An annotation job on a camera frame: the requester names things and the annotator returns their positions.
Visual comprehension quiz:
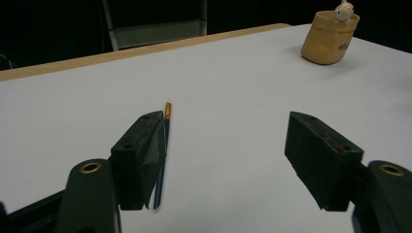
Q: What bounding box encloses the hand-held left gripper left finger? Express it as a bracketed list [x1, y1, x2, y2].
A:
[110, 110, 168, 212]

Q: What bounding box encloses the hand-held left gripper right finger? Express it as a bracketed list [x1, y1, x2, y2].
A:
[284, 111, 364, 213]

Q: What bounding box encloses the tan pen holder with figurine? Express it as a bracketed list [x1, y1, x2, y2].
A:
[300, 0, 361, 66]

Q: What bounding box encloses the light metal desk frame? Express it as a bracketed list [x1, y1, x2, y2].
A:
[101, 0, 208, 51]

